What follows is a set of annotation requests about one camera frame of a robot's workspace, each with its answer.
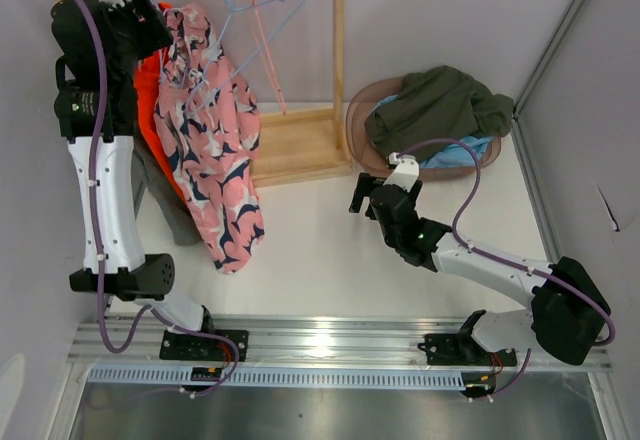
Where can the wooden clothes rack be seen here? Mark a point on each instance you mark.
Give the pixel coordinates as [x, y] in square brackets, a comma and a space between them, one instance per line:
[308, 144]

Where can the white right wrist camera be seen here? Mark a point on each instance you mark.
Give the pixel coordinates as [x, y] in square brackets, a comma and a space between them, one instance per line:
[405, 171]

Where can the grey shorts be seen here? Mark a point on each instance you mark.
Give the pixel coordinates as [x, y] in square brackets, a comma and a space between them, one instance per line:
[147, 177]

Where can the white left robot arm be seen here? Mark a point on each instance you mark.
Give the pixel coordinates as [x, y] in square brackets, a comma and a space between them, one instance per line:
[96, 106]

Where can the bright orange shorts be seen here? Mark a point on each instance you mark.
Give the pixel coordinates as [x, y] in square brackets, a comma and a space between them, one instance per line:
[147, 84]

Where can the pink navy patterned shorts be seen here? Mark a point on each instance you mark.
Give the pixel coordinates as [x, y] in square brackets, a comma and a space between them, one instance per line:
[218, 138]

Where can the pink hanger of blue shorts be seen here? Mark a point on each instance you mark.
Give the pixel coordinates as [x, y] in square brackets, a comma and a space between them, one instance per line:
[260, 39]

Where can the dark olive green shorts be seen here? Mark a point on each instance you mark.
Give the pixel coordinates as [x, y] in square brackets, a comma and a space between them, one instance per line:
[493, 112]

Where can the brown translucent plastic basket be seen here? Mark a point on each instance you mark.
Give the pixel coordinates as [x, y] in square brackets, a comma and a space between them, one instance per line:
[365, 154]

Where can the light blue shorts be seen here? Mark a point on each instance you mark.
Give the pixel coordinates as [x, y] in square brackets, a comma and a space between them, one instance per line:
[450, 155]

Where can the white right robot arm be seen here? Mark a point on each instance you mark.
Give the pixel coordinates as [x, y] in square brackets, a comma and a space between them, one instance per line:
[561, 311]

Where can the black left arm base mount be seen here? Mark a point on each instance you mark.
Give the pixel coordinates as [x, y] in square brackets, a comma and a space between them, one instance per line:
[183, 347]

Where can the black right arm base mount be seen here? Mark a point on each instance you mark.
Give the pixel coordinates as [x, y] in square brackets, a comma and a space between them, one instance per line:
[459, 349]

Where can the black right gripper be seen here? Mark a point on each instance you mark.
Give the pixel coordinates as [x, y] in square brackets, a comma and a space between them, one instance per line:
[365, 184]

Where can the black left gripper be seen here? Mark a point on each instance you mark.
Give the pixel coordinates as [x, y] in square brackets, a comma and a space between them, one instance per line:
[153, 32]

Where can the slotted grey cable duct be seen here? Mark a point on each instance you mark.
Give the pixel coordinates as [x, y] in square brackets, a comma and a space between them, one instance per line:
[412, 379]

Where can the aluminium mounting rail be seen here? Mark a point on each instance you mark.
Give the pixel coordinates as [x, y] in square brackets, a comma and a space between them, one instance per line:
[314, 342]

